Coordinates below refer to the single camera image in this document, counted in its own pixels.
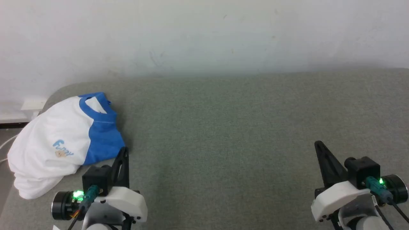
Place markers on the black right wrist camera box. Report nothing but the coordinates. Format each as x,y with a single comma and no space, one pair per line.
364,169

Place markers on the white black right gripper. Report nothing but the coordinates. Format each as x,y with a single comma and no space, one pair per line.
335,198

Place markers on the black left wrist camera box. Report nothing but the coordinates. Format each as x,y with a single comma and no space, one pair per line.
96,177

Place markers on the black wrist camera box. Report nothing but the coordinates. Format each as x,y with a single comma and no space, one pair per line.
96,177
364,169

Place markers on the white skirting board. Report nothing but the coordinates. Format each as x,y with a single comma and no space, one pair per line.
12,117

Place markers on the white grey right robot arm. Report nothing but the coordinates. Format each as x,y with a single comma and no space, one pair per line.
361,217

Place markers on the white wall socket box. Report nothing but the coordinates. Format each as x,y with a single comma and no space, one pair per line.
33,103

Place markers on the grey-green fabric sofa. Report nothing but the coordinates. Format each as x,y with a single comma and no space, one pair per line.
223,143

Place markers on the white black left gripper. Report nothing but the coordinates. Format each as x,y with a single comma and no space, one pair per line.
127,201

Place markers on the white and blue t-shirt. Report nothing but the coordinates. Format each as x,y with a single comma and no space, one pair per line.
48,137

